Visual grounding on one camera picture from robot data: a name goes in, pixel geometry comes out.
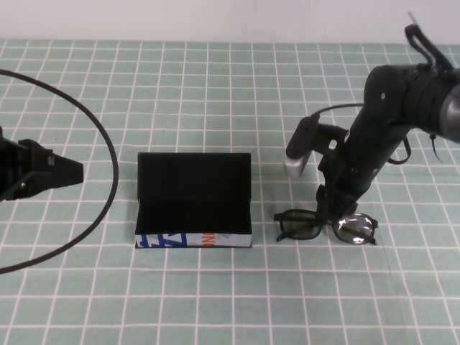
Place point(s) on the black framed glasses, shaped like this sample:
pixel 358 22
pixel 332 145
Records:
pixel 298 224

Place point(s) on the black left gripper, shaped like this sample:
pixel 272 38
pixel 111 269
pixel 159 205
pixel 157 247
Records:
pixel 18 169

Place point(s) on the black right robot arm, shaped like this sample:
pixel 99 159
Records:
pixel 388 93

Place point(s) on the black printed glasses case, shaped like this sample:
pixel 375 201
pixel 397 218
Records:
pixel 194 187

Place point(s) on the green white checked tablecloth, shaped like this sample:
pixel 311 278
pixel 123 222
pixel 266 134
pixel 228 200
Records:
pixel 215 90

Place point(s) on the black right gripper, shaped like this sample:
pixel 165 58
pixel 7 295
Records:
pixel 345 172

